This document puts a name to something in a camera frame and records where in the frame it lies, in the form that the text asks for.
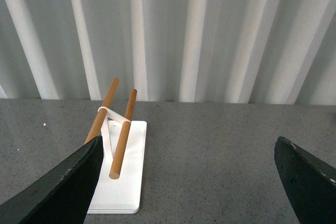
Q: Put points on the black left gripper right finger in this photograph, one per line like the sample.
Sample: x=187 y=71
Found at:
x=308 y=181

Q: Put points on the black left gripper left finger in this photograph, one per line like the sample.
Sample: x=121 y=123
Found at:
x=62 y=195

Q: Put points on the white wooden-bar towel rack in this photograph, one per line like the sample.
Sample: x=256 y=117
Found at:
x=119 y=186

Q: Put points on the white pleated curtain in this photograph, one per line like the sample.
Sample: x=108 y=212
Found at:
x=231 y=51

